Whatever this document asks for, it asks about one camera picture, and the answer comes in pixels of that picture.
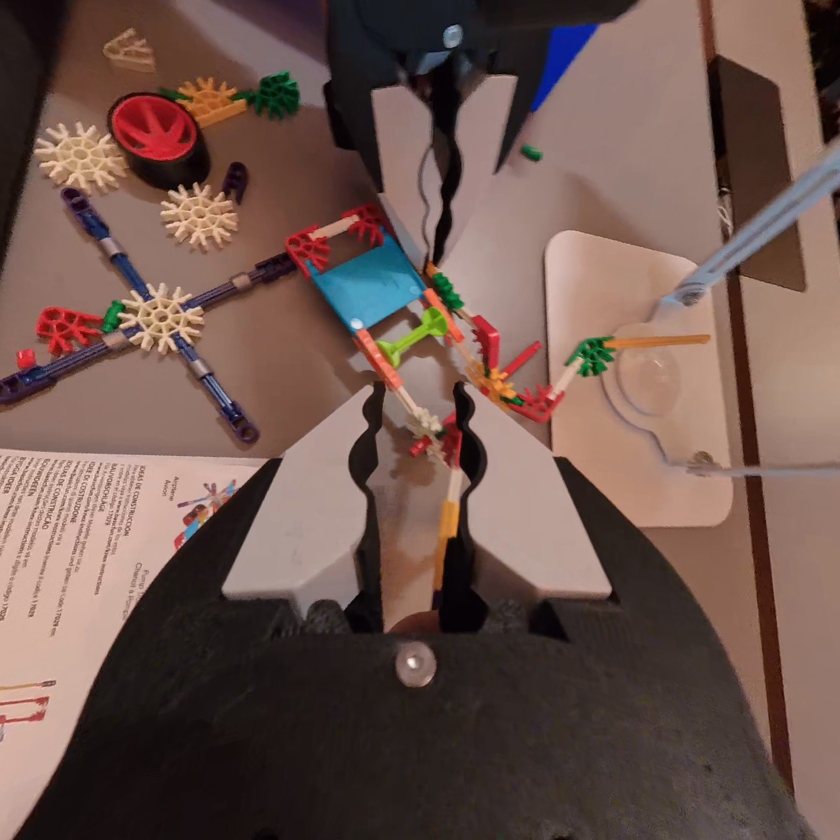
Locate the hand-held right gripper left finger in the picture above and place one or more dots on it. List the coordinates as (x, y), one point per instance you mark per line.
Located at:
(302, 525)

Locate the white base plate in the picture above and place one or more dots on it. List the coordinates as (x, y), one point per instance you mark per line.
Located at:
(590, 282)

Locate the white snowflake connector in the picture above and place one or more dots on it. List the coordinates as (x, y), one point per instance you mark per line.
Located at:
(88, 148)
(207, 207)

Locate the black wheel red hub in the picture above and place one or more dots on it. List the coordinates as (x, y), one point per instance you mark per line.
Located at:
(154, 128)

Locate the colourful toy construction model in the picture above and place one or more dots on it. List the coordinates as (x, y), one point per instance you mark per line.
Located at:
(367, 289)

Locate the small red clip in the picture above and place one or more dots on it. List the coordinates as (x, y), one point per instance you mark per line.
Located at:
(25, 359)

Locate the green round connector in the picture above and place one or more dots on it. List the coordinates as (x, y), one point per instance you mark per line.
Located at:
(275, 97)

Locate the yellow fan connector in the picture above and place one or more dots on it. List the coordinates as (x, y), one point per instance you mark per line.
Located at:
(210, 103)

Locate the blue plastic bin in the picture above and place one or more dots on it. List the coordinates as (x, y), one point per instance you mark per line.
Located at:
(564, 65)

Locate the small green clip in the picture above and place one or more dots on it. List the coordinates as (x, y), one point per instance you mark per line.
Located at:
(531, 153)

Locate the clear suction dome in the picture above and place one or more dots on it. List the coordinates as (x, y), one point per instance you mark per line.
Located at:
(646, 374)

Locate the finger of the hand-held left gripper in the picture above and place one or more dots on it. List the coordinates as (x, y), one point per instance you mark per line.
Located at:
(400, 151)
(489, 118)

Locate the dark rectangular plate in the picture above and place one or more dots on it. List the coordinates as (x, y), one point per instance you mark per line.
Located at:
(754, 197)

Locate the pale wedge connector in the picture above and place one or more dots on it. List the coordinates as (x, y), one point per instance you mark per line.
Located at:
(131, 64)

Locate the blue rod cross assembly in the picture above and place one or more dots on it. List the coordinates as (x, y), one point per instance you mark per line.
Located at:
(111, 248)

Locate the red connector with green clip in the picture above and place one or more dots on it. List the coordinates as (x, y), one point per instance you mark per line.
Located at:
(62, 328)

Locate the instruction booklet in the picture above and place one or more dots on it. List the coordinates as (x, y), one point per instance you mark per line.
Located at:
(65, 558)

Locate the purple clip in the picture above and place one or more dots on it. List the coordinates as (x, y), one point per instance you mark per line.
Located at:
(235, 178)

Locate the white mount bracket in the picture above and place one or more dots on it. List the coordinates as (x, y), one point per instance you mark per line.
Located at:
(656, 315)

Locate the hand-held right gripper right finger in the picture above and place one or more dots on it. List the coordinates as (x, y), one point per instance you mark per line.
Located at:
(531, 525)

